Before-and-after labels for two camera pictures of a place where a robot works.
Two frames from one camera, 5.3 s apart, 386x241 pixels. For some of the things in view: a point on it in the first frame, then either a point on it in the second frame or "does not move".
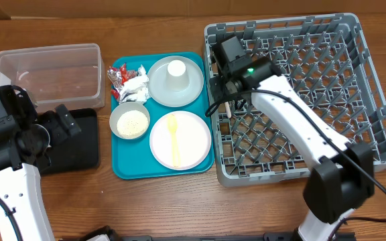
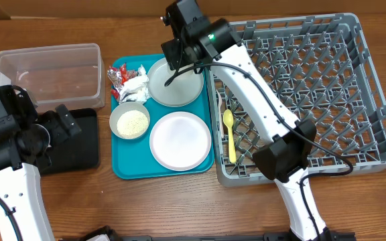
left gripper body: (57, 132) does not move
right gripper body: (220, 84) -> (181, 53)
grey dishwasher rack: (328, 59) does not move
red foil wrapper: (118, 77) does not move
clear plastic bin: (73, 75) does not move
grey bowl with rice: (129, 120) does not move
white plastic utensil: (228, 110) -> (220, 114)
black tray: (78, 152) does not move
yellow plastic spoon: (172, 126) -> (228, 118)
